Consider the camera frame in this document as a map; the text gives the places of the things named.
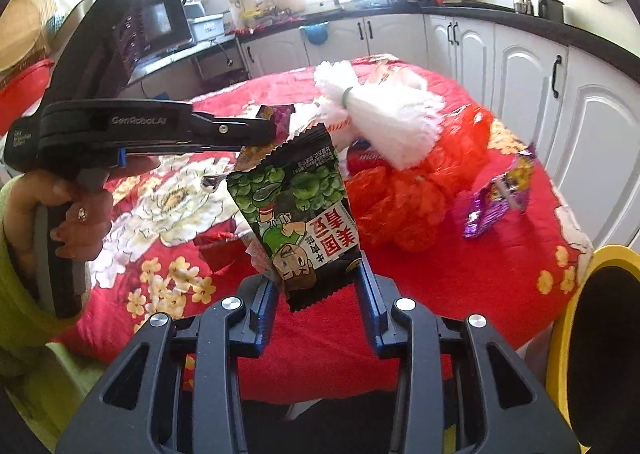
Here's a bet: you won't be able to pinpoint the person's left hand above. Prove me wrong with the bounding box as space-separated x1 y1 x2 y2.
5 156 161 261

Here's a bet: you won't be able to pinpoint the red plastic bag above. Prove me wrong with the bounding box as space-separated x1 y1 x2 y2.
345 104 497 253

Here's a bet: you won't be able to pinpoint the purple snack packet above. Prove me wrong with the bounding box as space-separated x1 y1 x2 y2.
462 144 539 240

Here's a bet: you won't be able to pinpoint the red floral tablecloth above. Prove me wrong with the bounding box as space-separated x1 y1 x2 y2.
55 54 596 405

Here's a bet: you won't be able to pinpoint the black kettle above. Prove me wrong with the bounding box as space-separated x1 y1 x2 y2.
537 0 566 24

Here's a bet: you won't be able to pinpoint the woven bamboo basket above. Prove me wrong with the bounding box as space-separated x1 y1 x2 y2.
0 0 47 76

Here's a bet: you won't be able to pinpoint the person's green clothing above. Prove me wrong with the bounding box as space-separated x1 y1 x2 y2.
0 341 128 454

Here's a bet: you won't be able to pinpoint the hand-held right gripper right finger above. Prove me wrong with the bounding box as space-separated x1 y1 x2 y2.
352 251 583 454

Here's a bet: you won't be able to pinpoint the red can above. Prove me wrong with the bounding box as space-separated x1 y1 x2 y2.
347 141 392 176

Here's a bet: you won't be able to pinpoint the white kitchen cabinets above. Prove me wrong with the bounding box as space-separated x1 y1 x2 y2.
240 11 640 255

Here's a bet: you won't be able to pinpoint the yellow trash bin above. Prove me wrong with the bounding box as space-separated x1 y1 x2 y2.
545 244 640 454

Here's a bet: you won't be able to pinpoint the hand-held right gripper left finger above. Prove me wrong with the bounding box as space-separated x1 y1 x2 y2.
55 279 281 454

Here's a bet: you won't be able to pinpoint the black microwave oven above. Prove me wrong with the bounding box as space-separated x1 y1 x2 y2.
140 0 198 58

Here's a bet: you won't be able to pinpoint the white yarn tassel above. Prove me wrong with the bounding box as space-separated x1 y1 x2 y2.
312 60 446 171

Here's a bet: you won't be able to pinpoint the blue plastic bowl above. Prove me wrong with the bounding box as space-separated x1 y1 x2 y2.
300 23 331 48

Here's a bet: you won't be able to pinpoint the white storage box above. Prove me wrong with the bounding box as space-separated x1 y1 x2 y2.
187 13 227 43

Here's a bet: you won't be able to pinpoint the red plastic basin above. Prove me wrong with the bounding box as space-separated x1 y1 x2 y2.
0 59 56 111

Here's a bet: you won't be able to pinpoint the green snack packet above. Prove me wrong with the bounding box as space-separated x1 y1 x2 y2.
227 124 363 312

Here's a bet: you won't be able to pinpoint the black kitchen countertop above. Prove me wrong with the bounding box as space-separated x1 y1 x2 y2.
127 1 640 77

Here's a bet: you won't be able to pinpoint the dark red packet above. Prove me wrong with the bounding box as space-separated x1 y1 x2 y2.
196 231 252 276

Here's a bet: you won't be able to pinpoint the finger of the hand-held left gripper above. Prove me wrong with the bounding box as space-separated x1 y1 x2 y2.
192 106 277 153

